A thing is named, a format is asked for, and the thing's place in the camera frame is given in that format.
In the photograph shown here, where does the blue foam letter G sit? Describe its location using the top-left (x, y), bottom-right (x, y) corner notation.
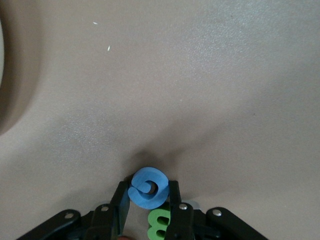
top-left (127, 166), bottom-right (171, 210)

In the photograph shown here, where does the green foam letter B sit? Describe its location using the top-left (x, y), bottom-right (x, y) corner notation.
top-left (146, 202), bottom-right (172, 239)

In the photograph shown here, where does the brown table mat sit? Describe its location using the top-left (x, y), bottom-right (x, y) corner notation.
top-left (0, 0), bottom-right (320, 240)

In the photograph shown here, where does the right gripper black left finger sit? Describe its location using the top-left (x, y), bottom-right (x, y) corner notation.
top-left (14, 179), bottom-right (132, 240)

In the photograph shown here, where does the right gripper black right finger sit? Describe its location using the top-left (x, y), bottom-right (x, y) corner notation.
top-left (164, 179), bottom-right (271, 240)

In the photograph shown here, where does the beige plate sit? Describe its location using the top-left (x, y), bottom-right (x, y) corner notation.
top-left (0, 14), bottom-right (5, 91)

